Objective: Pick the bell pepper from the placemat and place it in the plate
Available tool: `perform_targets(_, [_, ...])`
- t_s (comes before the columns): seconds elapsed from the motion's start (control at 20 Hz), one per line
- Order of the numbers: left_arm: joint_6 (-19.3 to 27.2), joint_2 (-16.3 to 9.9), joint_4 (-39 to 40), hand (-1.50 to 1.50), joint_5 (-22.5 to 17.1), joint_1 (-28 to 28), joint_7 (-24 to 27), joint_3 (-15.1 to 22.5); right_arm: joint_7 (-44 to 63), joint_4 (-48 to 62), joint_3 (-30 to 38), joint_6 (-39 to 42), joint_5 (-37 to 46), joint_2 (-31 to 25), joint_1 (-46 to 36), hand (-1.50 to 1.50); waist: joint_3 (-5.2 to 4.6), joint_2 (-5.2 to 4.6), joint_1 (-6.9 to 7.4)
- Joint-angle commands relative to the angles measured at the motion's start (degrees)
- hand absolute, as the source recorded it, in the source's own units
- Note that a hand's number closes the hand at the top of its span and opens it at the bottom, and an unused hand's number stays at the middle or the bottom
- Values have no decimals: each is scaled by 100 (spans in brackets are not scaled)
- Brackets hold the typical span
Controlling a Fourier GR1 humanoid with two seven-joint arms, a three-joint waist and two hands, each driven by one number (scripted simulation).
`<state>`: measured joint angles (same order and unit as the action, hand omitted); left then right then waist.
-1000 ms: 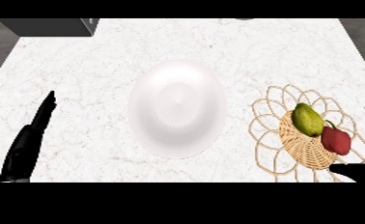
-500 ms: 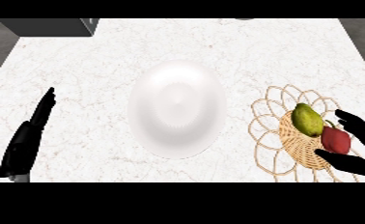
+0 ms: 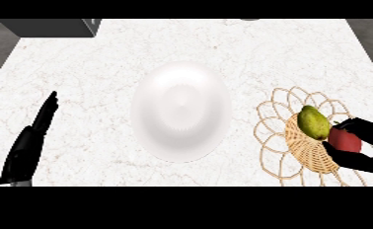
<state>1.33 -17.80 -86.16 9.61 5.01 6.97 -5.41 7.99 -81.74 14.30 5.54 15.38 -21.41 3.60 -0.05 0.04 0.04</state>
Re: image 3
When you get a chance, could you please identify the white oval plate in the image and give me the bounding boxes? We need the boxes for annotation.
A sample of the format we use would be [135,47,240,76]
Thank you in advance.
[129,61,233,164]

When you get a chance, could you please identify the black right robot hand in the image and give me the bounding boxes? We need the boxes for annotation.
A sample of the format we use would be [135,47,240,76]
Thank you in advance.
[320,116,373,174]

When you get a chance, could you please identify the dark grey appliance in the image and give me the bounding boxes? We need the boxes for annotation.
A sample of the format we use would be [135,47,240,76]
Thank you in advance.
[0,18,103,38]

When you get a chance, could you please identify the woven wicker placemat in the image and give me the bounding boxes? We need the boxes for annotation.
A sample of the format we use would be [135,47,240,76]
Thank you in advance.
[255,86,370,188]

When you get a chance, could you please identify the red bell pepper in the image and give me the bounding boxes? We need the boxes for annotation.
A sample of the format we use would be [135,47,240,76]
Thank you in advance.
[326,120,364,154]

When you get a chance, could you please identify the green mango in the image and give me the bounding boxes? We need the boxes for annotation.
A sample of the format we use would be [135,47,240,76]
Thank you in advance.
[296,105,331,141]

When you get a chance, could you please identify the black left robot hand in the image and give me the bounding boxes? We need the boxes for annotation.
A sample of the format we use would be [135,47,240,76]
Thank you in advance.
[0,90,60,186]

